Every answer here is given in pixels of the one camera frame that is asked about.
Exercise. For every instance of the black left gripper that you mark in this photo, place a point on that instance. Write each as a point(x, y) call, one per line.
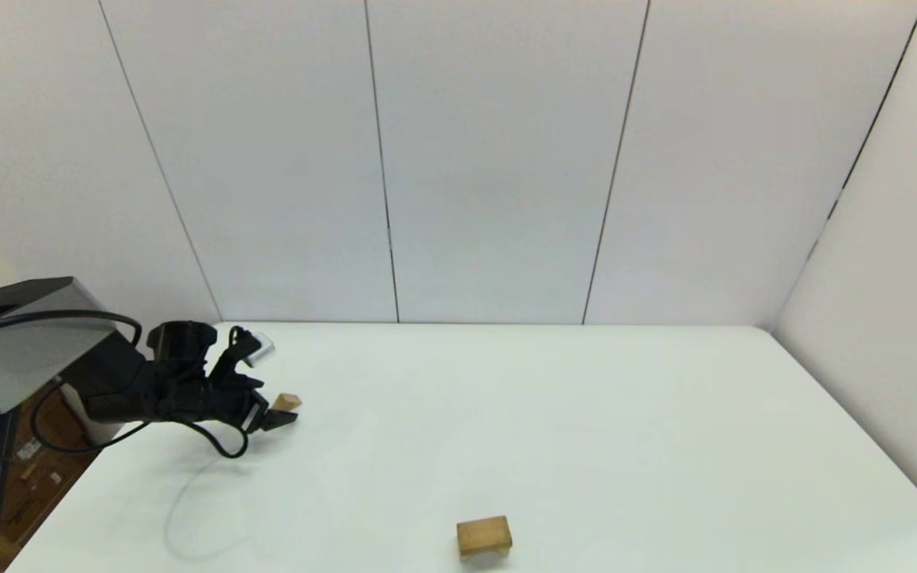
point(228, 402)

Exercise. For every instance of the triangular wooden building block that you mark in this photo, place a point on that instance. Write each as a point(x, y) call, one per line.
point(289, 400)

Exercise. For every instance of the arched wooden building block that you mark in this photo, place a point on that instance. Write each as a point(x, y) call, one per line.
point(464, 553)

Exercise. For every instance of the rectangular wooden building block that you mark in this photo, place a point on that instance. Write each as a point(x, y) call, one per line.
point(484, 532)

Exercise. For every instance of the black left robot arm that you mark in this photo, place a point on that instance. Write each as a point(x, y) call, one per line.
point(44, 350)

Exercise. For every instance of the cardboard box with white label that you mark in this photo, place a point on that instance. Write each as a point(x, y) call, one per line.
point(40, 497)
point(29, 450)

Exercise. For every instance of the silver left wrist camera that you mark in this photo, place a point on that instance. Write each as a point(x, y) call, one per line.
point(259, 348)

